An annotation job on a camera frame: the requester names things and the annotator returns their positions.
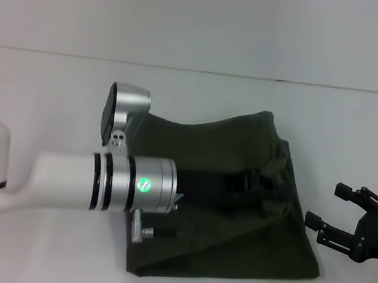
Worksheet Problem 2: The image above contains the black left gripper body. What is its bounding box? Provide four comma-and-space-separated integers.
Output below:
173, 167, 231, 208

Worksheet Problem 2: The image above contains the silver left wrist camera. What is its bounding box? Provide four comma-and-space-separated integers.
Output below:
97, 80, 155, 159

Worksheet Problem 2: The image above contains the silver connector plug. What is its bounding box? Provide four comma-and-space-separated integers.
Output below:
129, 208, 181, 249

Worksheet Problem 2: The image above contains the dark green t-shirt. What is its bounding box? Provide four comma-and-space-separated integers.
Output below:
116, 94, 344, 283

